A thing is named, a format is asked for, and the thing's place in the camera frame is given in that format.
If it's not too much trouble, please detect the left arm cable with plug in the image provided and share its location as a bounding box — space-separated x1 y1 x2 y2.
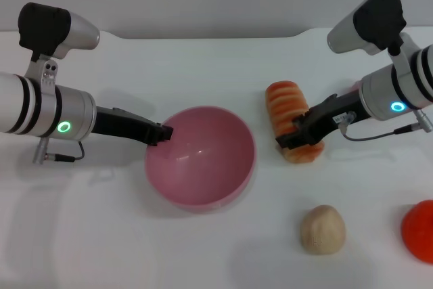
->
32 137 85 166

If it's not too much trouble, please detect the arm cable with plug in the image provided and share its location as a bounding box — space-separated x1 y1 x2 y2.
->
338 107 433 141
32 137 85 166

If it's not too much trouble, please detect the red round bun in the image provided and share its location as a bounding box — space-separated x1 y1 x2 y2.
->
401 199 433 265

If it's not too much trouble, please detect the pink plastic bowl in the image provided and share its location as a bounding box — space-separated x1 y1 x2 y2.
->
144 105 257 215

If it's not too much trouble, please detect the orange striped bread roll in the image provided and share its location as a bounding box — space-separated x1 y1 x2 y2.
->
265 80 325 164

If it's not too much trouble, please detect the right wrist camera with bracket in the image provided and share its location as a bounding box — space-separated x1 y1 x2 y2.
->
326 0 422 77

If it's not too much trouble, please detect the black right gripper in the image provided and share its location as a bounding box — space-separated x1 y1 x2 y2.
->
275 90 368 152

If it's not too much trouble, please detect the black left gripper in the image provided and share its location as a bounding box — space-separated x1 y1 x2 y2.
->
91 106 175 148

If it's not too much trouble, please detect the beige round bun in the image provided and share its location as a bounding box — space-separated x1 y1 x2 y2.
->
300 204 347 257

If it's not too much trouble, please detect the right arm cable with plug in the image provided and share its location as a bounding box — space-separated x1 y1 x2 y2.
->
338 107 433 141

